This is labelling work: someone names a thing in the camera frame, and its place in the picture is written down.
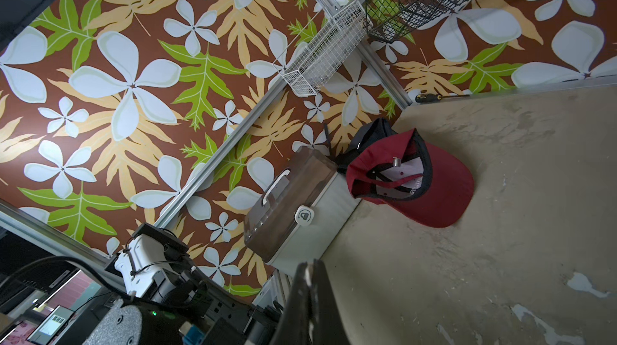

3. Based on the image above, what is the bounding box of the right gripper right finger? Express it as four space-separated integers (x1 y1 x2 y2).
311 260 350 345

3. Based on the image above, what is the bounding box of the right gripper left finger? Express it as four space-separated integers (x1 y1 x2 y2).
270 262 312 345

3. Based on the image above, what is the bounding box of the white wire basket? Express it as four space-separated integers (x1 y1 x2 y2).
281 1 367 98

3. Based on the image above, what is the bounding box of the black screwdriver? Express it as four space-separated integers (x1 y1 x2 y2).
415 93 469 104

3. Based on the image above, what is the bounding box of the maroon baseball cap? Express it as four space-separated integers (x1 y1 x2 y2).
345 129 475 229

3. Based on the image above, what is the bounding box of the monitor screen outside cell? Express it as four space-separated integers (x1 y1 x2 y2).
27 306 75 345

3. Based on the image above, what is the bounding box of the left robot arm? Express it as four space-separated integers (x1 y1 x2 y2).
1 224 283 344

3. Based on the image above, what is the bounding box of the brown lidded storage box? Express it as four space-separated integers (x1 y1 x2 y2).
244 147 360 277

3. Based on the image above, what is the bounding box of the black baseball cap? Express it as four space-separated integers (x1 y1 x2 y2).
333 118 396 175

